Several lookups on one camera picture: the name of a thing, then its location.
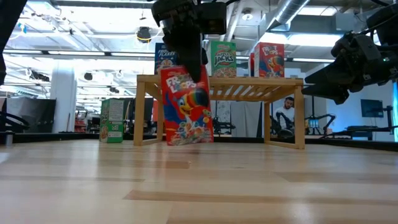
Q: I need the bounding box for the black chair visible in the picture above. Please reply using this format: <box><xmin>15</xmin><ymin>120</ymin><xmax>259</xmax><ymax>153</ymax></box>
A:
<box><xmin>0</xmin><ymin>111</ymin><xmax>30</xmax><ymax>139</ymax></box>

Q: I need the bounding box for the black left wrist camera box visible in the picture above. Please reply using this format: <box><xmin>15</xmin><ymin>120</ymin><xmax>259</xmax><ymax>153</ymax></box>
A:
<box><xmin>198</xmin><ymin>2</ymin><xmax>228</xmax><ymax>35</ymax></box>

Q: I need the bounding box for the long ceiling light bar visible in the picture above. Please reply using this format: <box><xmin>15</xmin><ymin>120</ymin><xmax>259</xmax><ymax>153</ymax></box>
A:
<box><xmin>2</xmin><ymin>49</ymin><xmax>156</xmax><ymax>58</ymax></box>
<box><xmin>292</xmin><ymin>57</ymin><xmax>335</xmax><ymax>63</ymax></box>

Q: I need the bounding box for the blue Frosted Flakes cereal box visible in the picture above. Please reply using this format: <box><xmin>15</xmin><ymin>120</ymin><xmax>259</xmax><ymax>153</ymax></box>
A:
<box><xmin>154</xmin><ymin>42</ymin><xmax>178</xmax><ymax>75</ymax></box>

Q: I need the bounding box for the dark wall monitor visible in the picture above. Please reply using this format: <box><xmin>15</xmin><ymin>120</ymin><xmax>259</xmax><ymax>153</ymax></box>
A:
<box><xmin>360</xmin><ymin>98</ymin><xmax>384</xmax><ymax>118</ymax></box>

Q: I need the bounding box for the red Froot Loops cereal box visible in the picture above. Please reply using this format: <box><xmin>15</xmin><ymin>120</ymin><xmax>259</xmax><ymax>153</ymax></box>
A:
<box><xmin>249</xmin><ymin>52</ymin><xmax>256</xmax><ymax>78</ymax></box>
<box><xmin>160</xmin><ymin>64</ymin><xmax>215</xmax><ymax>147</ymax></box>
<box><xmin>254</xmin><ymin>42</ymin><xmax>285</xmax><ymax>78</ymax></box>

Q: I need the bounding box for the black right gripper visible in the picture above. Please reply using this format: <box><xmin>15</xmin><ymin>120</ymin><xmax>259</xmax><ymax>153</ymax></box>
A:
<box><xmin>300</xmin><ymin>30</ymin><xmax>398</xmax><ymax>106</ymax></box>

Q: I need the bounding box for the black computer monitor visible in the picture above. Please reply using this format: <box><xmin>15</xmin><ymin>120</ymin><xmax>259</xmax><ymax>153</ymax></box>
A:
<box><xmin>123</xmin><ymin>98</ymin><xmax>155</xmax><ymax>121</ymax></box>

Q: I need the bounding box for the wooden slatted shelf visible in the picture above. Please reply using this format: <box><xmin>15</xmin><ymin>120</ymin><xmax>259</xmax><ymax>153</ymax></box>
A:
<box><xmin>133</xmin><ymin>74</ymin><xmax>306</xmax><ymax>150</ymax></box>

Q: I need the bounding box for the dark background desk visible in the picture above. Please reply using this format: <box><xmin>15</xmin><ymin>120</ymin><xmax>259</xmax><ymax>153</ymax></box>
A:
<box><xmin>346</xmin><ymin>125</ymin><xmax>398</xmax><ymax>141</ymax></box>

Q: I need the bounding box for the green Apple Jacks cereal box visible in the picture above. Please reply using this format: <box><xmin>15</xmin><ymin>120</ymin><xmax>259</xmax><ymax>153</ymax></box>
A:
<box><xmin>210</xmin><ymin>40</ymin><xmax>238</xmax><ymax>78</ymax></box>
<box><xmin>99</xmin><ymin>98</ymin><xmax>124</xmax><ymax>144</ymax></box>

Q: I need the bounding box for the white round pillar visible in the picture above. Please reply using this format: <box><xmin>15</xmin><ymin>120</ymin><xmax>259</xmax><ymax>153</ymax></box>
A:
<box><xmin>50</xmin><ymin>70</ymin><xmax>77</xmax><ymax>134</ymax></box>

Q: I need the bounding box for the blue light strip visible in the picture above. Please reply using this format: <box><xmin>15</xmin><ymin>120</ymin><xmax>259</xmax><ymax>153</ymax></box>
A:
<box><xmin>393</xmin><ymin>79</ymin><xmax>398</xmax><ymax>142</ymax></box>

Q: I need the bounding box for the person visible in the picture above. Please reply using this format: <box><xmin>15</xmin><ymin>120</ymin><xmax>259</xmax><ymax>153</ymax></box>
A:
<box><xmin>273</xmin><ymin>96</ymin><xmax>295</xmax><ymax>138</ymax></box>

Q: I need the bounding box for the white cloth partition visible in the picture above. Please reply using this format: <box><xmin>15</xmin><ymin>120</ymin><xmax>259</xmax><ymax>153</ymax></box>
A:
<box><xmin>214</xmin><ymin>101</ymin><xmax>262</xmax><ymax>138</ymax></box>

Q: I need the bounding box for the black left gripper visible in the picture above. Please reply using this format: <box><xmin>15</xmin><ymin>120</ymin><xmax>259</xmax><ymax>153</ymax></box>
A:
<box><xmin>152</xmin><ymin>0</ymin><xmax>208</xmax><ymax>83</ymax></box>

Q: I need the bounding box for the black equipment cabinet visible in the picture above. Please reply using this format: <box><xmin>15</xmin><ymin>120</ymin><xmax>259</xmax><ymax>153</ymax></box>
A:
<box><xmin>6</xmin><ymin>98</ymin><xmax>57</xmax><ymax>134</ymax></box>

